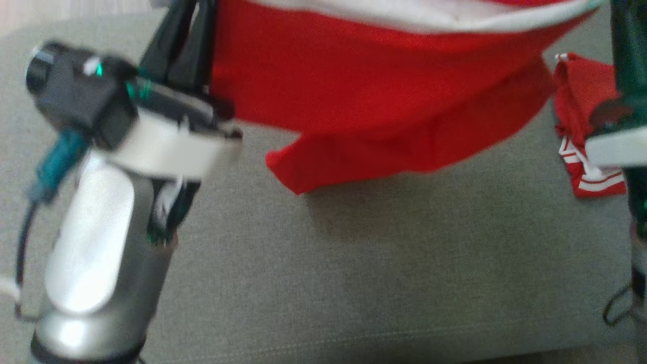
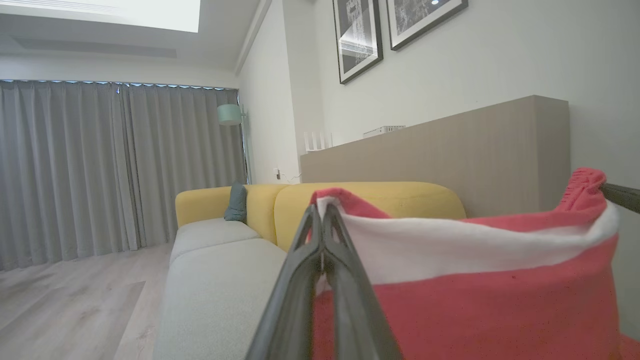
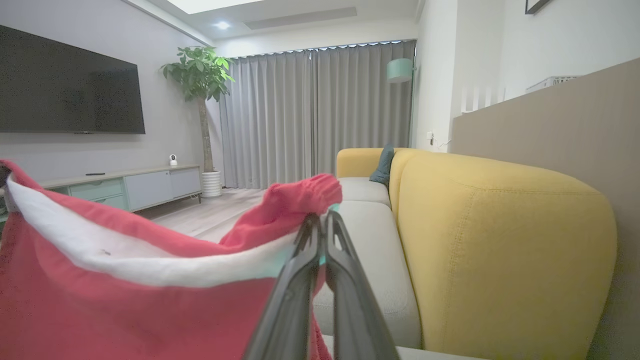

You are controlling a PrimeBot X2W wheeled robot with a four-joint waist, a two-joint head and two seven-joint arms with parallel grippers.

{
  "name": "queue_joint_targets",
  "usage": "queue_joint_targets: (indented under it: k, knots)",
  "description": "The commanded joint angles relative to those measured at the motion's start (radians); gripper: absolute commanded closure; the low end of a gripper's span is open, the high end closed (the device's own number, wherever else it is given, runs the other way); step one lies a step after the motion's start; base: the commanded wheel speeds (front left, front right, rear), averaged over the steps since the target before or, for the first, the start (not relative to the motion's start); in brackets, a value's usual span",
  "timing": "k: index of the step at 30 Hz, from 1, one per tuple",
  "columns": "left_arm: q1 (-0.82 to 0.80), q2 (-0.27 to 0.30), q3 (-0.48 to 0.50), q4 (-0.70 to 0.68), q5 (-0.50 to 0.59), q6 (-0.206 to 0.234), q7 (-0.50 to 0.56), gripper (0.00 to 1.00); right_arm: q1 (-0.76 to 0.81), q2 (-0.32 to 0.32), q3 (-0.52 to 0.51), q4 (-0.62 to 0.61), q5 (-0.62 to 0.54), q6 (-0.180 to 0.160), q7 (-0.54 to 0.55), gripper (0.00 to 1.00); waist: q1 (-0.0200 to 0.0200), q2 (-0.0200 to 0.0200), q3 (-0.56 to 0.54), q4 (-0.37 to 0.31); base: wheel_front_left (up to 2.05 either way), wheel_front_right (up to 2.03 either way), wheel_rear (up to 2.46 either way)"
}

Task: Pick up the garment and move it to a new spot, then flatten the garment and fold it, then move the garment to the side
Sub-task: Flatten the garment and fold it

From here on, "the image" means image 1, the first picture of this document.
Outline red shorts white stripes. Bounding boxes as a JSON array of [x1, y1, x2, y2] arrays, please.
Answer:
[[552, 52, 627, 198]]

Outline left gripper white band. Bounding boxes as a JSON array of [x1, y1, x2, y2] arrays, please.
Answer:
[[112, 0, 243, 244]]

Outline red mesh jersey white trim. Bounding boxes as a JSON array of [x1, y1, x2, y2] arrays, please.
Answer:
[[210, 0, 607, 196]]

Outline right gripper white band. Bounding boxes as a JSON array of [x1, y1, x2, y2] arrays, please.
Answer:
[[584, 0, 647, 239]]

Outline left cable teal connector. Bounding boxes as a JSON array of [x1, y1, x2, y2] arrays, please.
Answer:
[[0, 129, 90, 324]]

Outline grey sofa seat cushion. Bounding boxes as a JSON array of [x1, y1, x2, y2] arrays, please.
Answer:
[[0, 8, 647, 364]]

